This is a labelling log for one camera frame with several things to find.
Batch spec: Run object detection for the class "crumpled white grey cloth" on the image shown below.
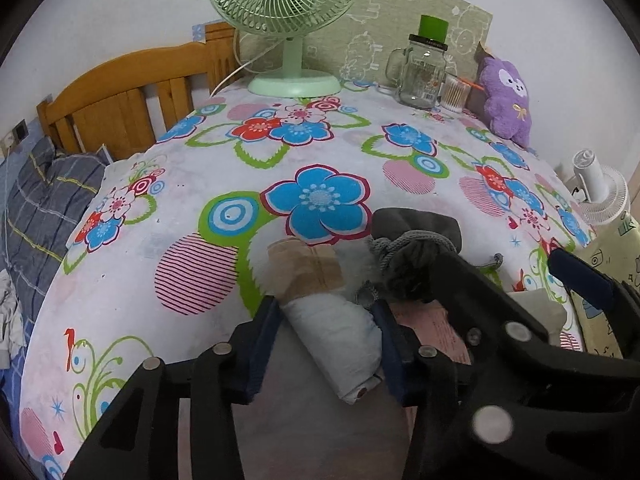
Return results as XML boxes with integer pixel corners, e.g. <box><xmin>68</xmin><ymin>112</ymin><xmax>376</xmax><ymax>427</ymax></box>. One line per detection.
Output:
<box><xmin>0</xmin><ymin>267</ymin><xmax>26</xmax><ymax>361</ymax></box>

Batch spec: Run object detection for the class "purple plush bunny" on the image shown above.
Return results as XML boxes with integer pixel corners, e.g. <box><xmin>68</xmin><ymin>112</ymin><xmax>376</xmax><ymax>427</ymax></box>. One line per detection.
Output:
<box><xmin>475</xmin><ymin>42</ymin><xmax>533</xmax><ymax>148</ymax></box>

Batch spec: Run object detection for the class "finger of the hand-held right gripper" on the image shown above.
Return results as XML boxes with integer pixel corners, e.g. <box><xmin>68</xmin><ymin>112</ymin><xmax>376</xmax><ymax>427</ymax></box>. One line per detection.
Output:
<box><xmin>549</xmin><ymin>249</ymin><xmax>640</xmax><ymax>356</ymax></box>
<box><xmin>427</xmin><ymin>252</ymin><xmax>640</xmax><ymax>401</ymax></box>

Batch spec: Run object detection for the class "white fan cable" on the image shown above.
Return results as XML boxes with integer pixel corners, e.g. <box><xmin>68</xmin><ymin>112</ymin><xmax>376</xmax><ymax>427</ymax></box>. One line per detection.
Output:
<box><xmin>210</xmin><ymin>30</ymin><xmax>286</xmax><ymax>98</ymax></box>

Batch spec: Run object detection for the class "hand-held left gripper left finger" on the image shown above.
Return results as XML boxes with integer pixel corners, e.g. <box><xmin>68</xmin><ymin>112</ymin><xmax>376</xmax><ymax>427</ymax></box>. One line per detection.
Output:
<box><xmin>70</xmin><ymin>296</ymin><xmax>282</xmax><ymax>480</ymax></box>

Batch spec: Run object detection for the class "white standing fan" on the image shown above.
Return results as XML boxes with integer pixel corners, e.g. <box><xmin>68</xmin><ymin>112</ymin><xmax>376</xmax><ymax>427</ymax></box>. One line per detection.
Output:
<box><xmin>570</xmin><ymin>149</ymin><xmax>628</xmax><ymax>226</ymax></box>

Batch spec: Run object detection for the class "cotton swab cup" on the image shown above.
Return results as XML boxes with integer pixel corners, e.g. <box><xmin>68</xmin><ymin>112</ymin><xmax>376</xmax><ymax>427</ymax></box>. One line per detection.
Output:
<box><xmin>440</xmin><ymin>72</ymin><xmax>486</xmax><ymax>113</ymax></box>

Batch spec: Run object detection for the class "floral tablecloth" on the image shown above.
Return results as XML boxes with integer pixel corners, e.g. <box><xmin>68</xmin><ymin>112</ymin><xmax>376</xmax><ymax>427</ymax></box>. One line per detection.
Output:
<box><xmin>20</xmin><ymin>77</ymin><xmax>598</xmax><ymax>480</ymax></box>

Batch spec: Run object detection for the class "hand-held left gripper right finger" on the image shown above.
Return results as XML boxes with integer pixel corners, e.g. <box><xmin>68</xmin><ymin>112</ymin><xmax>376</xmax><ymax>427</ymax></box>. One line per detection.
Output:
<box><xmin>372</xmin><ymin>302</ymin><xmax>566</xmax><ymax>480</ymax></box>

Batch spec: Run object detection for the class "green patterned board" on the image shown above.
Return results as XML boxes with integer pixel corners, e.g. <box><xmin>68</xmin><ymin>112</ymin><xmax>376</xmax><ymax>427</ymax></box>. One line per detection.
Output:
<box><xmin>300</xmin><ymin>0</ymin><xmax>493</xmax><ymax>86</ymax></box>

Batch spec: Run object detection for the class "wooden bed headboard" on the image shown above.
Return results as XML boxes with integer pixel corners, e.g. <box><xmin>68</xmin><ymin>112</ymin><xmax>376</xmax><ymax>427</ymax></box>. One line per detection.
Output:
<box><xmin>36</xmin><ymin>22</ymin><xmax>241</xmax><ymax>161</ymax></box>

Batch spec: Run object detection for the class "grey plaid pillow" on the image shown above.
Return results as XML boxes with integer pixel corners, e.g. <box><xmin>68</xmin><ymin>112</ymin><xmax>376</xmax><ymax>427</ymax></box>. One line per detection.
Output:
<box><xmin>0</xmin><ymin>137</ymin><xmax>108</xmax><ymax>311</ymax></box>

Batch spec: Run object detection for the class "grey drawstring pouch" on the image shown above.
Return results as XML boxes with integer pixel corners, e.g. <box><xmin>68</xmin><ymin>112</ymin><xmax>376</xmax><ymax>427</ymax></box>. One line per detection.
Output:
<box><xmin>367</xmin><ymin>207</ymin><xmax>503</xmax><ymax>303</ymax></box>

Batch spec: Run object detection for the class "yellow fabric storage box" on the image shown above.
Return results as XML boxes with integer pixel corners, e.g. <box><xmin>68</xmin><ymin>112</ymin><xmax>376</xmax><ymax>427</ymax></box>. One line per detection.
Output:
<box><xmin>567</xmin><ymin>210</ymin><xmax>640</xmax><ymax>361</ymax></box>

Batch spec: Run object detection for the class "pink plastic sleeve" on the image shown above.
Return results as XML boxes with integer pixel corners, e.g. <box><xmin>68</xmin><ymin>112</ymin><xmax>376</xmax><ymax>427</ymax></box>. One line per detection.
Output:
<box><xmin>390</xmin><ymin>300</ymin><xmax>473</xmax><ymax>366</ymax></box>

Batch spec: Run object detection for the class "glass jar mug green lid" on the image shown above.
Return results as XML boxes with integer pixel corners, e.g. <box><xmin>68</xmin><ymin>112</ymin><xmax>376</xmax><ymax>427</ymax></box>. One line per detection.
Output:
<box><xmin>386</xmin><ymin>14</ymin><xmax>449</xmax><ymax>110</ymax></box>

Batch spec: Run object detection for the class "white cloth bundle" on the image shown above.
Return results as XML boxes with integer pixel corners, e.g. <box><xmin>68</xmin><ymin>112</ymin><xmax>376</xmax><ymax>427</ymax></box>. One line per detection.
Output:
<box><xmin>267</xmin><ymin>240</ymin><xmax>386</xmax><ymax>406</ymax></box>

